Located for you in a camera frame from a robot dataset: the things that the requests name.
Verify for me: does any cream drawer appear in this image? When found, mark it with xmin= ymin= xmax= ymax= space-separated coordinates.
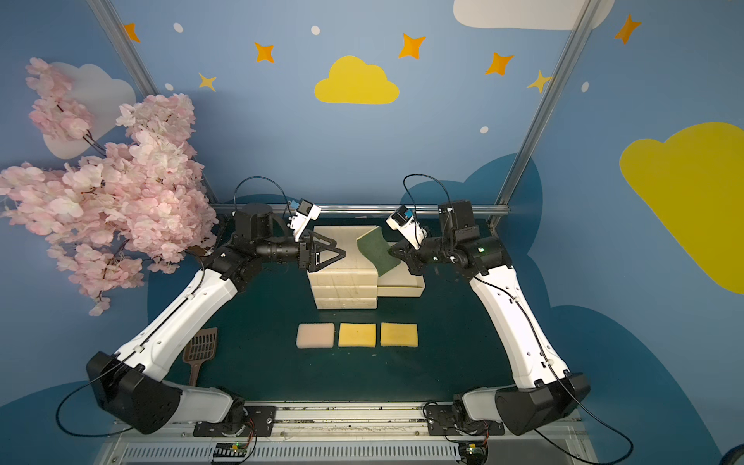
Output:
xmin=377 ymin=262 xmax=425 ymax=298

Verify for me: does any green scouring sponge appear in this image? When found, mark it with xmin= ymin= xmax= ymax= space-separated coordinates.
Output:
xmin=356 ymin=227 xmax=401 ymax=277

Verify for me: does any cream drawer cabinet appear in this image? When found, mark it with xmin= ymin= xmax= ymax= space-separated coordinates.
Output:
xmin=307 ymin=226 xmax=378 ymax=310

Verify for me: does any pink white sponge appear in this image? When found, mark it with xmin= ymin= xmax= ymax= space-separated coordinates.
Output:
xmin=296 ymin=323 xmax=335 ymax=350

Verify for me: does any yellow sponge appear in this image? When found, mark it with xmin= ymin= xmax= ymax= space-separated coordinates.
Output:
xmin=380 ymin=323 xmax=419 ymax=348
xmin=338 ymin=323 xmax=377 ymax=348

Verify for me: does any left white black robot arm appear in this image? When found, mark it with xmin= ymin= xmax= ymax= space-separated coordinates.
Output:
xmin=86 ymin=201 xmax=346 ymax=436

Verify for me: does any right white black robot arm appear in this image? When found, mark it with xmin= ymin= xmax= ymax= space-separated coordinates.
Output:
xmin=387 ymin=201 xmax=591 ymax=435

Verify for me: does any brown slotted spatula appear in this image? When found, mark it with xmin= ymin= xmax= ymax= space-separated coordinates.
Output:
xmin=182 ymin=327 xmax=218 ymax=387

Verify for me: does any pink cherry blossom tree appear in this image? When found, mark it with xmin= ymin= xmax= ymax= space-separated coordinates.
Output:
xmin=1 ymin=94 xmax=217 ymax=316

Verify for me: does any right small circuit board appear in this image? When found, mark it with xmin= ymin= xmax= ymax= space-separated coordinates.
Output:
xmin=457 ymin=443 xmax=488 ymax=465

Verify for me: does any left green circuit board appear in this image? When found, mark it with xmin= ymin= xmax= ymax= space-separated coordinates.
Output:
xmin=210 ymin=442 xmax=250 ymax=464

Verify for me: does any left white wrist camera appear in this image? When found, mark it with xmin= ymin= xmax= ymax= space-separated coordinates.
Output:
xmin=289 ymin=199 xmax=322 ymax=242

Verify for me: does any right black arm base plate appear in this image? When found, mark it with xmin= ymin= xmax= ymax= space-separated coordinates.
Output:
xmin=422 ymin=402 xmax=506 ymax=437

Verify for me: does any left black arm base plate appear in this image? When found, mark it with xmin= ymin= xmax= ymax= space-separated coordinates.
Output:
xmin=193 ymin=405 xmax=277 ymax=438

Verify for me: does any aluminium front rail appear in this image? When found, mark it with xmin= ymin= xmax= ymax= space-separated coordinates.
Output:
xmin=95 ymin=402 xmax=598 ymax=464

